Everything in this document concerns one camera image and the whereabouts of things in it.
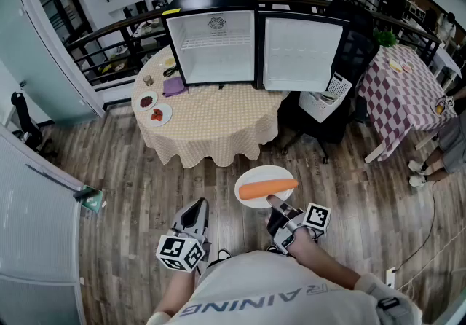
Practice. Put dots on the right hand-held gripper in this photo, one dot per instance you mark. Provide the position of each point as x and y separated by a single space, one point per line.
316 218

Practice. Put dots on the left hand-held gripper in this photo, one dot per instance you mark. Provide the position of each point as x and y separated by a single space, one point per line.
180 250

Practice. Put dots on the orange carrot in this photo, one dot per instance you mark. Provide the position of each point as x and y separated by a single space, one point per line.
265 188

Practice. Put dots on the white carrot plate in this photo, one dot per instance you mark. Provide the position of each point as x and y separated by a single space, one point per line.
262 172

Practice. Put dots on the person's left forearm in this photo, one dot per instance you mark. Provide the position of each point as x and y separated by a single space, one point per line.
178 290

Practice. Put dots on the person's right forearm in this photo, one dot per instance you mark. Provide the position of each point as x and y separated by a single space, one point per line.
320 261

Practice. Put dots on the person's white shirt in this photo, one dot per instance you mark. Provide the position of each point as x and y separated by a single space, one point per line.
262 290

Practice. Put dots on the round table with yellow tablecloth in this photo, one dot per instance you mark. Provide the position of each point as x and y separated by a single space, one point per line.
218 119

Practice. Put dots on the green dustpan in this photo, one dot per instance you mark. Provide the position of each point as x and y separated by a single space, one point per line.
91 199

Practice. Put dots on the white plate with strawberries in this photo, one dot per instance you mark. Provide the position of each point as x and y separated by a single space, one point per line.
165 117

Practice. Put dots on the white plastic basket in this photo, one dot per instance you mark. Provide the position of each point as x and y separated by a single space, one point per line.
320 106

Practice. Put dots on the red strawberries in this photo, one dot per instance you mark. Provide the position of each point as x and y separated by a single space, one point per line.
157 114

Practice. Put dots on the pile of red beans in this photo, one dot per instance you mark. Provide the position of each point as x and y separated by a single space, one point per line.
146 101

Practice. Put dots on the white plate with red beans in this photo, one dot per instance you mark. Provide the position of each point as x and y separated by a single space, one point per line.
153 95

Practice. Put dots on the purple cloth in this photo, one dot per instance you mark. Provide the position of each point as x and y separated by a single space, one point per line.
174 86

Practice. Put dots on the white power strip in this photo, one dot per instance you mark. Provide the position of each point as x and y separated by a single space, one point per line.
390 277

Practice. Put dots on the clear glass cup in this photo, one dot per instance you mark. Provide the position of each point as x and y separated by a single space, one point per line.
147 80

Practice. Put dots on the white plate with yellow food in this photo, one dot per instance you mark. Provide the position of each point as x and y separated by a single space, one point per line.
169 61

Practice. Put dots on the table with purple checked cloth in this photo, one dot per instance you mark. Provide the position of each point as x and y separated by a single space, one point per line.
400 97

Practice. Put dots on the black mesh office chair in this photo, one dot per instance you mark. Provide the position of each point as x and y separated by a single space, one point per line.
360 50

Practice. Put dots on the small plate with food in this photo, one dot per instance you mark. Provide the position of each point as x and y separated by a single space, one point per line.
395 65
406 67

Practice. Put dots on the black railing with wooden top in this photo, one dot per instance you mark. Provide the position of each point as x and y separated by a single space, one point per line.
127 39

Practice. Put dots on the black swivel chair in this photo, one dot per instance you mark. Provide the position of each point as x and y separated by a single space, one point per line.
27 123

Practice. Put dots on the green potted plant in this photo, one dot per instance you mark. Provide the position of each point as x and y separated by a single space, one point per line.
384 38

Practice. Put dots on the frosted glass door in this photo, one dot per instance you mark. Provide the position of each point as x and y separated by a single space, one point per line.
32 54

